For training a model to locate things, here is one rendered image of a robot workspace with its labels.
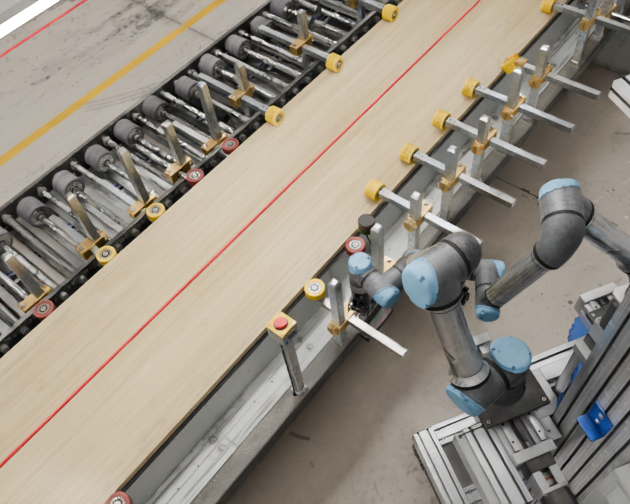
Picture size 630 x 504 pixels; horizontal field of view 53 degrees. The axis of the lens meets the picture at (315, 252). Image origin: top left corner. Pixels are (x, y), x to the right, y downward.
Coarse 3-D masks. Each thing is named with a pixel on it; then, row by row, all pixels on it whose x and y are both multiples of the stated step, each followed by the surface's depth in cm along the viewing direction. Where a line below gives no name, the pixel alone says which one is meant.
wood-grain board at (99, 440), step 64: (448, 0) 338; (512, 0) 333; (384, 64) 313; (448, 64) 308; (320, 128) 291; (384, 128) 287; (448, 128) 284; (192, 192) 276; (256, 192) 272; (320, 192) 269; (128, 256) 259; (192, 256) 256; (256, 256) 253; (320, 256) 250; (64, 320) 244; (128, 320) 241; (192, 320) 238; (256, 320) 236; (0, 384) 230; (64, 384) 228; (128, 384) 226; (192, 384) 223; (0, 448) 216; (64, 448) 214; (128, 448) 212
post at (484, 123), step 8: (480, 120) 259; (488, 120) 257; (480, 128) 262; (488, 128) 262; (480, 136) 265; (480, 160) 275; (472, 168) 282; (480, 168) 281; (472, 176) 286; (480, 176) 287
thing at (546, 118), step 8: (480, 88) 288; (488, 88) 288; (488, 96) 287; (496, 96) 284; (504, 96) 284; (504, 104) 284; (520, 112) 281; (528, 112) 278; (536, 112) 276; (544, 112) 276; (544, 120) 275; (552, 120) 273; (560, 120) 272; (560, 128) 273; (568, 128) 270
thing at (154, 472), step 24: (576, 0) 348; (552, 24) 335; (528, 48) 323; (504, 72) 312; (456, 144) 307; (408, 192) 287; (384, 216) 278; (336, 264) 262; (288, 312) 248; (312, 312) 267; (264, 336) 241; (240, 360) 235; (264, 360) 252; (240, 384) 245; (216, 408) 238; (192, 432) 232; (168, 456) 226; (144, 480) 221
